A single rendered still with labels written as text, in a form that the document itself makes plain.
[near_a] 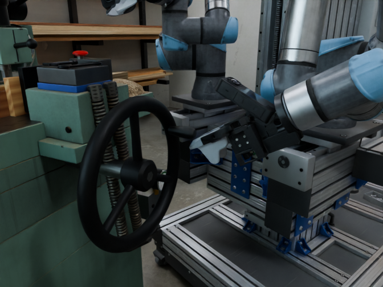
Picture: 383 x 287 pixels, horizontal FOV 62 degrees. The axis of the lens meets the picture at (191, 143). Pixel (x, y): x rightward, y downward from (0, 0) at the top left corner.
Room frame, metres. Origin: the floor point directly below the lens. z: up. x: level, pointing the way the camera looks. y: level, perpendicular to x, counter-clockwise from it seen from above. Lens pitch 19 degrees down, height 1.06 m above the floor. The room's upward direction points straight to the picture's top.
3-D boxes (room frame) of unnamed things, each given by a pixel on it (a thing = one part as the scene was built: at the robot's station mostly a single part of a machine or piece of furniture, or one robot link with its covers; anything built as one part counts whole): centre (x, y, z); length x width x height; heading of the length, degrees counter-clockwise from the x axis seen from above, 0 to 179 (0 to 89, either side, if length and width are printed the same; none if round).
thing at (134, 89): (0.89, 0.20, 0.92); 0.14 x 0.09 x 0.04; 63
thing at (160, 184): (0.83, 0.09, 0.65); 0.06 x 0.04 x 0.08; 153
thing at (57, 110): (0.62, 0.22, 0.92); 0.15 x 0.13 x 0.09; 153
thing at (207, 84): (1.26, -0.07, 0.87); 0.15 x 0.15 x 0.10
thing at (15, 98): (0.69, 0.32, 0.94); 0.16 x 0.02 x 0.08; 153
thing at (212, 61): (1.26, -0.07, 0.98); 0.13 x 0.12 x 0.14; 92
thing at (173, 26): (0.98, 0.03, 1.06); 0.11 x 0.08 x 0.11; 92
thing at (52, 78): (0.63, 0.22, 0.99); 0.13 x 0.11 x 0.06; 153
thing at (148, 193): (0.86, 0.16, 0.58); 0.12 x 0.08 x 0.08; 63
